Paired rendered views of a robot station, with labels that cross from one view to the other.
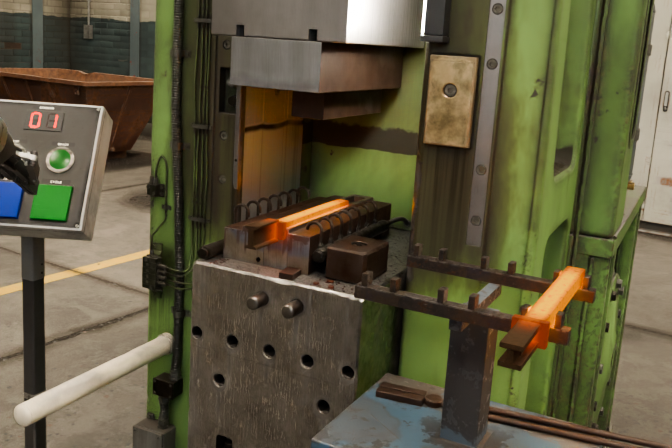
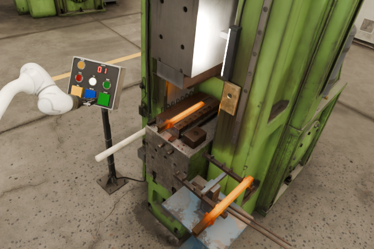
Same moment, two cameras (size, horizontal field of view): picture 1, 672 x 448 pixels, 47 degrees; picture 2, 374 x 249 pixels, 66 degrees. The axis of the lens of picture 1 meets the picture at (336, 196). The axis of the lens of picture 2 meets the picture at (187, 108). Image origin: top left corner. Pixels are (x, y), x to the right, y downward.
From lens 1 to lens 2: 81 cm
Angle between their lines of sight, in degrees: 28
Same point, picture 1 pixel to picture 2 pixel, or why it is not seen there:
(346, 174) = (210, 84)
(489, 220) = (239, 137)
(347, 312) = (185, 158)
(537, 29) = (262, 85)
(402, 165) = not seen: hidden behind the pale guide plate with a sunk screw
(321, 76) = (183, 84)
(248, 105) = not seen: hidden behind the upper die
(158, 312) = (144, 120)
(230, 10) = (156, 51)
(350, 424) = (175, 199)
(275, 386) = (166, 167)
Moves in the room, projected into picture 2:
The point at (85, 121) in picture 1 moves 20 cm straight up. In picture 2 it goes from (114, 71) to (112, 42)
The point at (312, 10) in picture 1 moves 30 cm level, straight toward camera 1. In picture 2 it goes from (181, 63) to (162, 94)
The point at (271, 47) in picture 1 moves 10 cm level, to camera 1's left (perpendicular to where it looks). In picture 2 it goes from (168, 69) to (151, 65)
